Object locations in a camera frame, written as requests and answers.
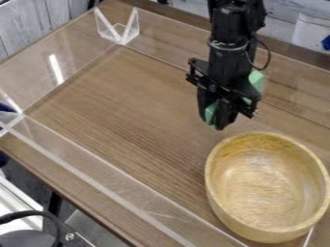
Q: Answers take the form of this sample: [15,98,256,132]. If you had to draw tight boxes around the brown wooden bowl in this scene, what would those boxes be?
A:
[205,131,330,244]

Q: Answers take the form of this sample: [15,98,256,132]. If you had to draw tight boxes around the blue object at left edge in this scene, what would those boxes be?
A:
[0,102,18,113]

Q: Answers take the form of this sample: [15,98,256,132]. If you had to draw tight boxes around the black table leg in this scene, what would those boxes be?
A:
[49,192,63,216]

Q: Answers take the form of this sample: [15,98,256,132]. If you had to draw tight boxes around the green rectangular block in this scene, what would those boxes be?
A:
[216,70,265,119]

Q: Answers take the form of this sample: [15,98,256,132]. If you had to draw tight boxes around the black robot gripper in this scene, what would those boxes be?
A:
[186,41,260,130]

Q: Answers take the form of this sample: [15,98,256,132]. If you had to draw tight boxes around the white cylindrical container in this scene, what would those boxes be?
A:
[292,13,330,54]

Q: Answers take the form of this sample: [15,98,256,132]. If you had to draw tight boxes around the clear acrylic corner bracket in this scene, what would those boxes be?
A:
[93,8,140,45]

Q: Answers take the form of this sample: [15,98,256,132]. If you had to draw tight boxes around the grey metal plate with screw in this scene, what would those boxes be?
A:
[58,210,129,247]

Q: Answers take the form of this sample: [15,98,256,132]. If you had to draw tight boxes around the black cable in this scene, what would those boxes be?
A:
[0,210,63,247]

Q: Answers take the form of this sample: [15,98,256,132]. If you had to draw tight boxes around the clear acrylic front wall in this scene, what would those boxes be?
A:
[0,100,248,247]

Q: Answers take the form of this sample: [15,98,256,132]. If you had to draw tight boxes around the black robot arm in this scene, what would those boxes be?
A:
[186,0,268,130]

